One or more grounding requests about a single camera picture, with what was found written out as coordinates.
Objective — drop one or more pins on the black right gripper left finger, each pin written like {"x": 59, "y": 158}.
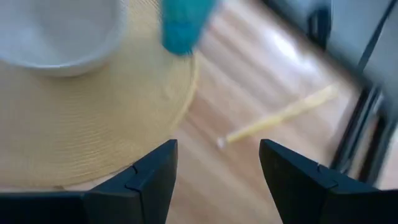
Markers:
{"x": 146, "y": 186}

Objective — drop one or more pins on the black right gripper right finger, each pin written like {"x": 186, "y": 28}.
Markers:
{"x": 298, "y": 186}

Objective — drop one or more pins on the teal translucent plastic cup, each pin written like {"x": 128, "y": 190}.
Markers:
{"x": 186, "y": 25}

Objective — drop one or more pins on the white ceramic bowl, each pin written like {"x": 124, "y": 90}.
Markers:
{"x": 59, "y": 34}

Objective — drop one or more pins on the wooden chopstick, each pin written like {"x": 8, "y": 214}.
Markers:
{"x": 280, "y": 116}

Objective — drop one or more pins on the round woven straw placemat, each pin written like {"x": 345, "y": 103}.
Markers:
{"x": 93, "y": 124}

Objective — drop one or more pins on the black aluminium table frame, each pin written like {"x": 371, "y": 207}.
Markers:
{"x": 351, "y": 146}

